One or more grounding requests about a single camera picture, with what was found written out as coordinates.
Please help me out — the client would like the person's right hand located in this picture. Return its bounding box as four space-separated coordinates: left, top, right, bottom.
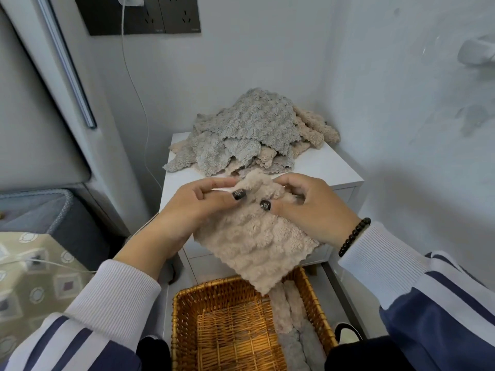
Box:
259 172 363 250

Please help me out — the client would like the person's left hand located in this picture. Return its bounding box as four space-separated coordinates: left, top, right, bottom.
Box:
148 176 249 261

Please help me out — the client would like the single beige towel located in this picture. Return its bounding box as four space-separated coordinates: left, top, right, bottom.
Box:
283 280 309 330
193 168 322 296
267 281 295 335

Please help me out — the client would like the pile of beige grey towels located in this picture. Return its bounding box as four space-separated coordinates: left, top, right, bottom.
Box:
162 87 342 179

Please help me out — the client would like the orange wicker basket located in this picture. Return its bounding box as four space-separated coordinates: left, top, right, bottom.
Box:
171 266 340 371

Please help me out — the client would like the single grey towel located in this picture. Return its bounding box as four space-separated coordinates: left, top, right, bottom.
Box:
276 329 311 371
300 319 328 371

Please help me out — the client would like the person's left forearm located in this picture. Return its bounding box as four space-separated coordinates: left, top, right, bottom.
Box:
0 227 183 371

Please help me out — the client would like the person's right forearm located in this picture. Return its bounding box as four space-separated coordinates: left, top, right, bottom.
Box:
337 221 495 371

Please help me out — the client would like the person's right shoe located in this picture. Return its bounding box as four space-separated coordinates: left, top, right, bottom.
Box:
334 322 364 345

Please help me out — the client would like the white nightstand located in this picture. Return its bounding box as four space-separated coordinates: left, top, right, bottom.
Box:
159 131 366 285

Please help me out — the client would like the patterned beige bedspread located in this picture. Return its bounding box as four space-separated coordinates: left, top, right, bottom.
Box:
0 231 98 363

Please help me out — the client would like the grey padded headboard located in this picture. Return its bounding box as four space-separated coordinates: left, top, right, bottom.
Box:
0 5 92 194

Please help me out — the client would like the silver headboard trim strip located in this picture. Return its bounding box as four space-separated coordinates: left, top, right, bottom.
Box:
34 0 98 130

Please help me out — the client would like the black bead bracelet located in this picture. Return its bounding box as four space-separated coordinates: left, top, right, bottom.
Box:
338 216 372 259

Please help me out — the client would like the white charging cable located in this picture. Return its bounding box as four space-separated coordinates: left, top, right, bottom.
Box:
0 3 165 275

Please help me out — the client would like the narrow black wall socket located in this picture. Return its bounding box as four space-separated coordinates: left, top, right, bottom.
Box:
157 0 202 35

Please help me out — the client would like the wide black wall socket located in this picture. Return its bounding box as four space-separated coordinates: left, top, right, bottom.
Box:
73 0 167 37

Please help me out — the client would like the white wall hook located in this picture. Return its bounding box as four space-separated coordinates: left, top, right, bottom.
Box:
457 33 495 68

